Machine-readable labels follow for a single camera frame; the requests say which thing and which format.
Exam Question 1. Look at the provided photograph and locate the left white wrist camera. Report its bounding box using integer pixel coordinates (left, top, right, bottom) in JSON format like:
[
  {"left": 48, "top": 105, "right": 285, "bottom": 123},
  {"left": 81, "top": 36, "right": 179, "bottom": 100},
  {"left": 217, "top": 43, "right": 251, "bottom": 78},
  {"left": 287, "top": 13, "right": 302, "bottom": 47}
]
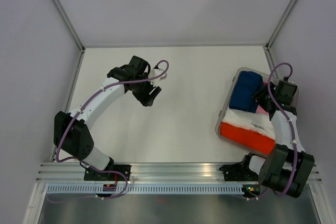
[{"left": 148, "top": 68, "right": 167, "bottom": 82}]

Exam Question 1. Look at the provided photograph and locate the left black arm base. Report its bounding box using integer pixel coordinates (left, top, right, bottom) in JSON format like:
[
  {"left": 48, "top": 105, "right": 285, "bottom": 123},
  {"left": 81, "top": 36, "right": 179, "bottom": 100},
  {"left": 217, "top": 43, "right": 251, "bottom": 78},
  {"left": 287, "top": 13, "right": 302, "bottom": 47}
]
[{"left": 84, "top": 164, "right": 131, "bottom": 182}]

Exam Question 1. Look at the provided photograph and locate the blue t-shirt with print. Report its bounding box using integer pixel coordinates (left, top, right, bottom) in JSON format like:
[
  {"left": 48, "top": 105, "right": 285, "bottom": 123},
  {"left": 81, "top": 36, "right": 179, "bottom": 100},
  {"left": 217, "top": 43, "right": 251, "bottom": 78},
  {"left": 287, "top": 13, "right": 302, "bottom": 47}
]
[{"left": 229, "top": 71, "right": 264, "bottom": 113}]

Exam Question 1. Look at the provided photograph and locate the aluminium front rail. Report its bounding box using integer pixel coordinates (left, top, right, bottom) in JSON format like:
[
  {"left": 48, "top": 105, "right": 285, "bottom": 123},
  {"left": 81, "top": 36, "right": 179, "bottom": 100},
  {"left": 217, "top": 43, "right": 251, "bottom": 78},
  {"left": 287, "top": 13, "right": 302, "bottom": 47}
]
[{"left": 36, "top": 162, "right": 322, "bottom": 183}]

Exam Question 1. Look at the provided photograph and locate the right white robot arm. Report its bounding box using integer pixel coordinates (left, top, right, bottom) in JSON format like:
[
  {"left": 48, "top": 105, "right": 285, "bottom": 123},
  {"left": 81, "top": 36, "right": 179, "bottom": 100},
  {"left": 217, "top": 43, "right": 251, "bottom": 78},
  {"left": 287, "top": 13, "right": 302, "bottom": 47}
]
[{"left": 239, "top": 80, "right": 314, "bottom": 198}]

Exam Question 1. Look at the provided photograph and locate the white slotted cable duct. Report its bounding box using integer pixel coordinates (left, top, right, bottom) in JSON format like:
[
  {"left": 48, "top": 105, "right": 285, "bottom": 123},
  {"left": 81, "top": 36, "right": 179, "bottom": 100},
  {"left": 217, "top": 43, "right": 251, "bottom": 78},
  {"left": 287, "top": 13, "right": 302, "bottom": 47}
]
[{"left": 47, "top": 183, "right": 244, "bottom": 195}]

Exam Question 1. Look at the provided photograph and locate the left aluminium frame post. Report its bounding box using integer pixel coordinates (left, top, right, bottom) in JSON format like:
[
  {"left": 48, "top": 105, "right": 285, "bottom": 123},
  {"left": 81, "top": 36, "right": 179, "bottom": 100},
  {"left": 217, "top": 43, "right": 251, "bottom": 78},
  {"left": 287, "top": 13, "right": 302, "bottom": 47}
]
[{"left": 51, "top": 0, "right": 85, "bottom": 52}]

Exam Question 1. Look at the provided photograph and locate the aluminium frame post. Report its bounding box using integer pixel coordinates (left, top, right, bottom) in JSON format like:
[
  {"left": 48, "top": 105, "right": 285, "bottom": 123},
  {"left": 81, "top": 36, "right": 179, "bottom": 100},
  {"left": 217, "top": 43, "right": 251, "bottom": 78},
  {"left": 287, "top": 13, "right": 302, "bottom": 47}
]
[
  {"left": 51, "top": 0, "right": 85, "bottom": 52},
  {"left": 266, "top": 0, "right": 298, "bottom": 50}
]

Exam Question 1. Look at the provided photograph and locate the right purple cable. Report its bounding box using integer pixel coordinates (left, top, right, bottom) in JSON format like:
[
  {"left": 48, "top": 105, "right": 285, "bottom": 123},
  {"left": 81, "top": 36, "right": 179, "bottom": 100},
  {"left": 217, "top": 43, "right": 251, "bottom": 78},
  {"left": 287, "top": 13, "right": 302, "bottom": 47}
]
[{"left": 246, "top": 62, "right": 300, "bottom": 200}]

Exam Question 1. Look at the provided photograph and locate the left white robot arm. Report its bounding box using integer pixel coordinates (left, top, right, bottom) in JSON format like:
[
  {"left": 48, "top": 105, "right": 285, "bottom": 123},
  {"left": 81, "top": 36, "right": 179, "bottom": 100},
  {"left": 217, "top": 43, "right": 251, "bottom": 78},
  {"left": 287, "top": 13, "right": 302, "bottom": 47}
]
[{"left": 54, "top": 56, "right": 167, "bottom": 180}]

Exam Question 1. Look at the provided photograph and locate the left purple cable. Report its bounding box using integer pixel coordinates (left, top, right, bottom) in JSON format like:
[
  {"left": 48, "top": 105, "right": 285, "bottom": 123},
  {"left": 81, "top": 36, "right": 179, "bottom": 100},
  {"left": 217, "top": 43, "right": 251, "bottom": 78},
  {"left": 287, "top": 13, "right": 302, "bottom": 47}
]
[{"left": 47, "top": 59, "right": 170, "bottom": 204}]

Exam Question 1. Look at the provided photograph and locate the orange folded t-shirt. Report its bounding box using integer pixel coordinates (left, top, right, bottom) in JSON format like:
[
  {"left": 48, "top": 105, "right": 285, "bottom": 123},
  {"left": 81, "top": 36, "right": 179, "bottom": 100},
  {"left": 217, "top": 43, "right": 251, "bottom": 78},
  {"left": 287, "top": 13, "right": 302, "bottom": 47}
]
[{"left": 220, "top": 122, "right": 276, "bottom": 155}]

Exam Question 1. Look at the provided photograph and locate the right aluminium frame post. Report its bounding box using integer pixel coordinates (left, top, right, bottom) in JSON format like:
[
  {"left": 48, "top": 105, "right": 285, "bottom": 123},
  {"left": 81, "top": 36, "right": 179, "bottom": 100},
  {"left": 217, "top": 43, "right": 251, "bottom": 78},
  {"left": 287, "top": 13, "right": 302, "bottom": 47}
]
[{"left": 266, "top": 0, "right": 298, "bottom": 50}]

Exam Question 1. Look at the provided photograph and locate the purple cable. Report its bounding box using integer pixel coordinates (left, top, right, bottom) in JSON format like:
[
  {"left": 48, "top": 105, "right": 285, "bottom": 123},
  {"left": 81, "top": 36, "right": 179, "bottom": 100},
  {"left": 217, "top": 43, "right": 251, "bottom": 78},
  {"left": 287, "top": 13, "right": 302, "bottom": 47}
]
[
  {"left": 246, "top": 62, "right": 300, "bottom": 200},
  {"left": 47, "top": 59, "right": 170, "bottom": 204}
]

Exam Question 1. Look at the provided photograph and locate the light pink folded t-shirt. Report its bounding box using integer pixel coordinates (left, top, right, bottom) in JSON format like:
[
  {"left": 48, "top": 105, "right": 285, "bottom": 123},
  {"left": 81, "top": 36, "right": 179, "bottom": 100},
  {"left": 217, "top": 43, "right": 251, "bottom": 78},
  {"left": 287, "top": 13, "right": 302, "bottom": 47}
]
[{"left": 256, "top": 106, "right": 268, "bottom": 115}]

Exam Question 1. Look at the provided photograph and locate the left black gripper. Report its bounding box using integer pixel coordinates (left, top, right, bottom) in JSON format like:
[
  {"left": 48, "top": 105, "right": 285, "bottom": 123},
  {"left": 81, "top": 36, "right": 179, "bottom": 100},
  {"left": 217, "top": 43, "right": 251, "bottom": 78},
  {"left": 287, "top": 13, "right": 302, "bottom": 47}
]
[{"left": 130, "top": 73, "right": 161, "bottom": 108}]

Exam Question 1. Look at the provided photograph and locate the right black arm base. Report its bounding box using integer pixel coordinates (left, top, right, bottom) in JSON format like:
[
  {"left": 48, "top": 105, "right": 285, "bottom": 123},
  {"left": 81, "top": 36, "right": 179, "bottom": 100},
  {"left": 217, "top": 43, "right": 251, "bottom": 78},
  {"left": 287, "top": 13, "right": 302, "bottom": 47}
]
[{"left": 219, "top": 162, "right": 258, "bottom": 182}]

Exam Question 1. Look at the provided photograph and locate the white folded t-shirt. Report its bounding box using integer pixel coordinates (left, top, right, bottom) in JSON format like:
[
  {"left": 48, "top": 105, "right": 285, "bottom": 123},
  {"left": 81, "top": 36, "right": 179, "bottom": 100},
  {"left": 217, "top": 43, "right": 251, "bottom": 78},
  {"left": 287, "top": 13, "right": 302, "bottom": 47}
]
[{"left": 222, "top": 109, "right": 275, "bottom": 140}]

